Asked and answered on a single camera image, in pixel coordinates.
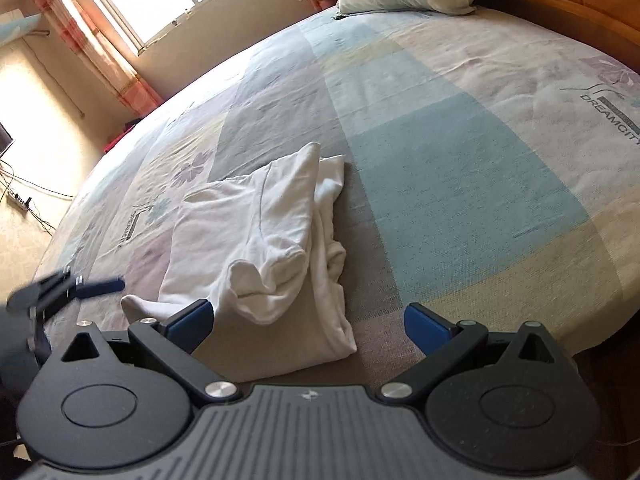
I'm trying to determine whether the white printed t-shirt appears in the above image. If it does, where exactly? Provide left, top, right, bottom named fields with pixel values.
left=121, top=141, right=358, bottom=385

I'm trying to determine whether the red cloth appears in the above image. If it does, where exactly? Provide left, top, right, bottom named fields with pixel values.
left=102, top=129, right=135, bottom=154

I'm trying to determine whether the wooden headboard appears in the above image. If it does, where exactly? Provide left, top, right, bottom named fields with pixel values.
left=475, top=0, right=640, bottom=77

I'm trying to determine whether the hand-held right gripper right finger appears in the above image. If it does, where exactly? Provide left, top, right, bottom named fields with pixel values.
left=376, top=302, right=559, bottom=404

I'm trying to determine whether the bed with patchwork sheet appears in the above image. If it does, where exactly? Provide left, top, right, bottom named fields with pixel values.
left=30, top=2, right=640, bottom=386

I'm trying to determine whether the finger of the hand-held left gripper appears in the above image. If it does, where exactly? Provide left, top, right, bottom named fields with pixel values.
left=6, top=269, right=76, bottom=322
left=74, top=276, right=126, bottom=301

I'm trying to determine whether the wall cable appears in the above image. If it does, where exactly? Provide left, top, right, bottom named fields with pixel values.
left=0, top=157, right=76, bottom=233

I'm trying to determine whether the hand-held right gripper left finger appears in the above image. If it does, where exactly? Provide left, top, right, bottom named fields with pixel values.
left=62, top=299, right=241, bottom=404

